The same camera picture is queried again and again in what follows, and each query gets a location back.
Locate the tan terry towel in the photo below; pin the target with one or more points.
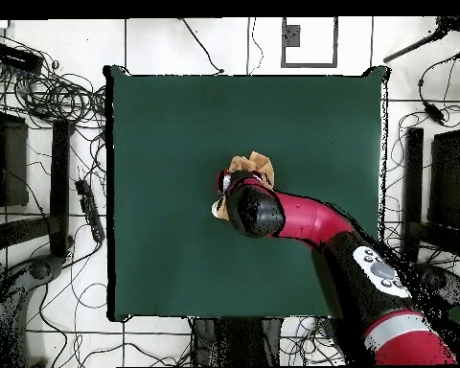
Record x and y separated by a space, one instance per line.
253 163

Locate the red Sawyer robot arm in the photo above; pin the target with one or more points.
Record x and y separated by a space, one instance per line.
310 218

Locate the dark green table cloth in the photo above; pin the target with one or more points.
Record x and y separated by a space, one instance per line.
176 134

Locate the black power strip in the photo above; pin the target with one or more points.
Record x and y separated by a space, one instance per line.
89 207

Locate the dark grey floor socket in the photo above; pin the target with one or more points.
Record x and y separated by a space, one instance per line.
292 36

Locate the grey stand base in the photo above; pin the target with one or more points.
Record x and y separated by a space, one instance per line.
38 268

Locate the black power adapter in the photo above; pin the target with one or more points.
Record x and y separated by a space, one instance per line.
434 112

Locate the black tripod rod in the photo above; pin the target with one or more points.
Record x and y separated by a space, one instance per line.
410 48

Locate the dark stand base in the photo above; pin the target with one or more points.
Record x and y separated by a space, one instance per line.
441 281

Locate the grey square floor frame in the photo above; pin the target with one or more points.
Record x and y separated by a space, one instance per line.
308 65

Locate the black metal frame stand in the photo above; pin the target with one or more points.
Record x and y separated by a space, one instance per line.
59 184
413 184

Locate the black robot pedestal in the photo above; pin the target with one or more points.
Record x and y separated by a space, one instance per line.
237 341

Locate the black network switch box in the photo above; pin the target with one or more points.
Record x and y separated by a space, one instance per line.
17 57

